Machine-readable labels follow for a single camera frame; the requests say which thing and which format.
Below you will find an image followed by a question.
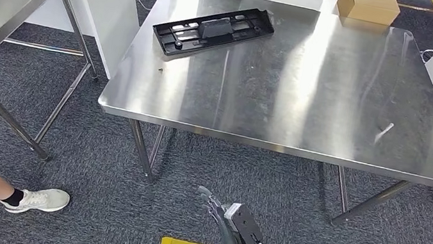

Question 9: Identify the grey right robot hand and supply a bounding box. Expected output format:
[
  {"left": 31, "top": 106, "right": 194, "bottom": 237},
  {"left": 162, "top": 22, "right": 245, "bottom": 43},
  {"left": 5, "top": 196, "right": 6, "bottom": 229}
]
[{"left": 189, "top": 184, "right": 249, "bottom": 244}]

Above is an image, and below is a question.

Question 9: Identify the black plastic plate bracket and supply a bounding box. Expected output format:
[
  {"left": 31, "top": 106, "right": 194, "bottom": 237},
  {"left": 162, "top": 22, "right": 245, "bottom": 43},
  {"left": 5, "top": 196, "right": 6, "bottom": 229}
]
[{"left": 149, "top": 0, "right": 278, "bottom": 72}]

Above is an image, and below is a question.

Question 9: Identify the brown cardboard box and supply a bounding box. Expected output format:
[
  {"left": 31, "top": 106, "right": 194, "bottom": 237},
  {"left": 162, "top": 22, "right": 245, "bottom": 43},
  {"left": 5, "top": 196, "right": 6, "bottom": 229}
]
[{"left": 334, "top": 0, "right": 403, "bottom": 28}]

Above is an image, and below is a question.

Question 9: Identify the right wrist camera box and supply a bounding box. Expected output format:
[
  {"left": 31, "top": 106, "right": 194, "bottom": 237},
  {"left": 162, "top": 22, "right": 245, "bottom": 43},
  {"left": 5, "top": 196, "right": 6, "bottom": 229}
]
[{"left": 220, "top": 200, "right": 270, "bottom": 244}]

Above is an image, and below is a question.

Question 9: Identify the coiled cable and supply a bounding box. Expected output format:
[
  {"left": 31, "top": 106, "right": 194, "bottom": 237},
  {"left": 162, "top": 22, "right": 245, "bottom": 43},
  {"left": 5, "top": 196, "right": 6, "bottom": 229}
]
[{"left": 418, "top": 47, "right": 433, "bottom": 65}]

